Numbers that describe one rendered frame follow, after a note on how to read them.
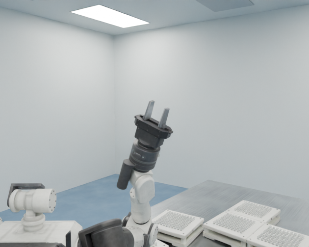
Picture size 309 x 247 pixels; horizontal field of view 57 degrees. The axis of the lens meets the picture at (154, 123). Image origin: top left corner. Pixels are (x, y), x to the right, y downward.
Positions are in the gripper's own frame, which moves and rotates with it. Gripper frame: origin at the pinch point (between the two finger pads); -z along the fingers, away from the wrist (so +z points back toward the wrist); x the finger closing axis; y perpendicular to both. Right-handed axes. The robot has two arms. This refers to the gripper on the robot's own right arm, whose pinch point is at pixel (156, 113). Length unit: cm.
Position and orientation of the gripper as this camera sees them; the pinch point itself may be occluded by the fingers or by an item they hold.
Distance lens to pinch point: 85.3
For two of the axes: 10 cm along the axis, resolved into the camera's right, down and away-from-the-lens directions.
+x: -8.2, -4.2, 3.9
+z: -2.7, 8.8, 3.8
